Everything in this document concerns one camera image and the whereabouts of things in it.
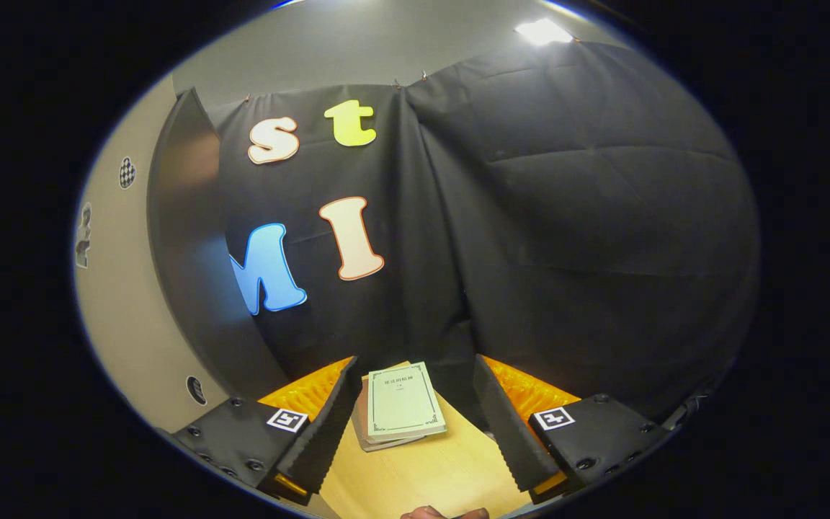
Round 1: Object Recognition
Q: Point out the dark grey cabinet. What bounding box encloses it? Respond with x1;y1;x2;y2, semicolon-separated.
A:
147;86;290;401

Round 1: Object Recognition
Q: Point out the grey cabinet door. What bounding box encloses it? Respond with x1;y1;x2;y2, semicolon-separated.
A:
73;72;243;433

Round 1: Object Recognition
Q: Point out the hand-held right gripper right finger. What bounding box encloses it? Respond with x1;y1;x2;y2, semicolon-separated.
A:
473;355;675;505

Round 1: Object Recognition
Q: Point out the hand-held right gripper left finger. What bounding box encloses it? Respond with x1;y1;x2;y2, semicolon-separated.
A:
170;357;364;505

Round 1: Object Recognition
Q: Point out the rectangular ceiling light panel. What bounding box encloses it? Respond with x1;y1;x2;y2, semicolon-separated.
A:
516;18;574;45

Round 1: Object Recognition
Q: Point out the black backdrop cloth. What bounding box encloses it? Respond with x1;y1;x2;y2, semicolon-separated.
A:
206;40;762;433

